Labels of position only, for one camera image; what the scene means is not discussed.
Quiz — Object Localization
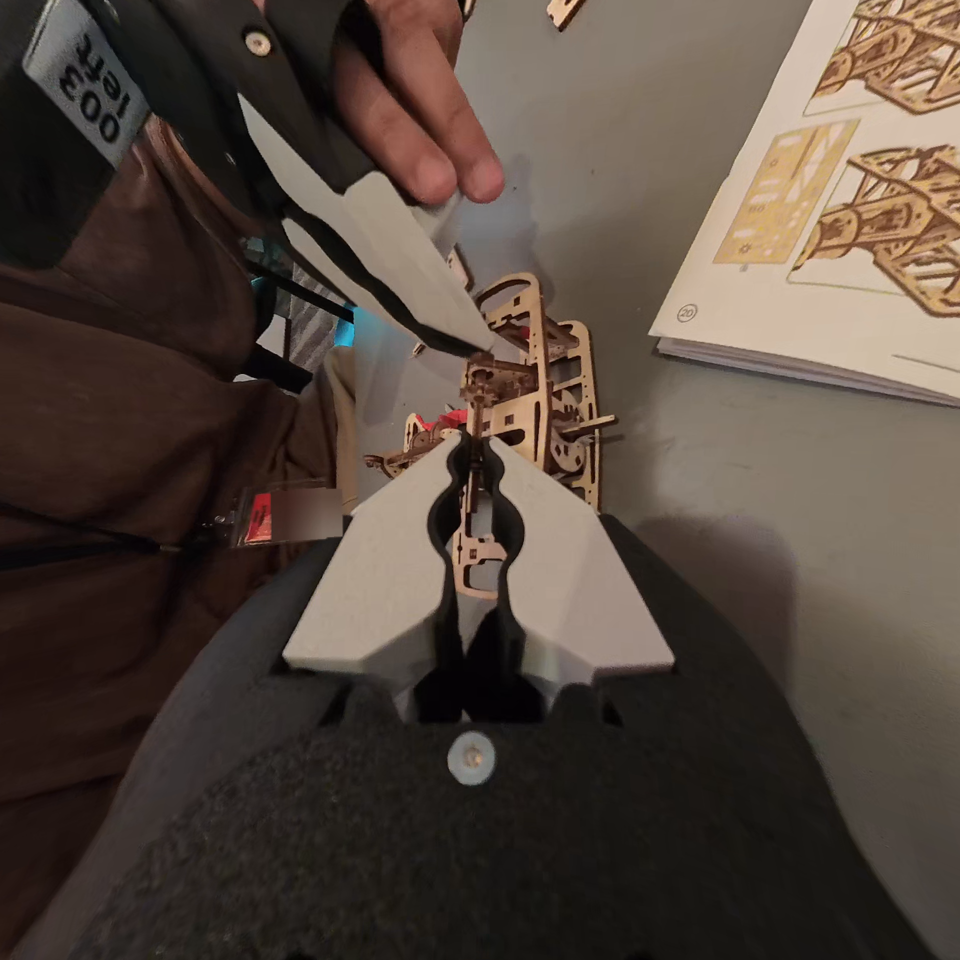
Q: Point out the person's brown jacket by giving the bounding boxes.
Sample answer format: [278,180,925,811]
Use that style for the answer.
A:
[0,112,360,942]

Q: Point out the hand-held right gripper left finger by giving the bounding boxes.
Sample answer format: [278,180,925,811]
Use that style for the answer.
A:
[282,433,472,717]

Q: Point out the clear badge holder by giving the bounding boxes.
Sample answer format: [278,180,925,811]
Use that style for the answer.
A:
[231,489,348,549]

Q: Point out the open instruction booklet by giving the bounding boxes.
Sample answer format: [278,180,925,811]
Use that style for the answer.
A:
[648,0,960,410]

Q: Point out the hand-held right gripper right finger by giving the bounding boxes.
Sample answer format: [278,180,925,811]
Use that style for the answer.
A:
[486,435,676,702]

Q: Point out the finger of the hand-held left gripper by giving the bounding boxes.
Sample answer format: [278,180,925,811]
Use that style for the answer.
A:
[279,216,483,357]
[238,92,498,355]

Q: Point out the person's left hand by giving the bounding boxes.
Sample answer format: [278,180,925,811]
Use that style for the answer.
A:
[332,0,507,207]

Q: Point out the wooden biplane model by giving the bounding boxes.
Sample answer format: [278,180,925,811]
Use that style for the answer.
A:
[363,271,620,601]

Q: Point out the grey desk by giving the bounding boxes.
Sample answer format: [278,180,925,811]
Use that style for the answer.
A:
[351,0,960,960]

